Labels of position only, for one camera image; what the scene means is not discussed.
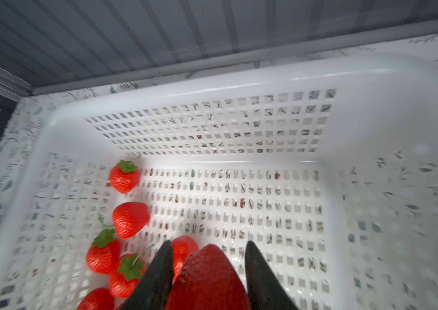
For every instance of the red strawberry basket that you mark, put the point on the red strawberry basket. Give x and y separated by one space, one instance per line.
98 299
103 254
124 176
129 218
125 277

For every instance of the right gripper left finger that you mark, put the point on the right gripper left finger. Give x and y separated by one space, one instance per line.
155 285

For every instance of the red strawberry top basket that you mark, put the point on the red strawberry top basket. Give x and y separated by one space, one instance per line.
124 176

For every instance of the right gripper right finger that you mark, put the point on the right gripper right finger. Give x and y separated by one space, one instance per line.
264 289

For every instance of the white plastic perforated basket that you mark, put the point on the white plastic perforated basket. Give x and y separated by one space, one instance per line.
330 167

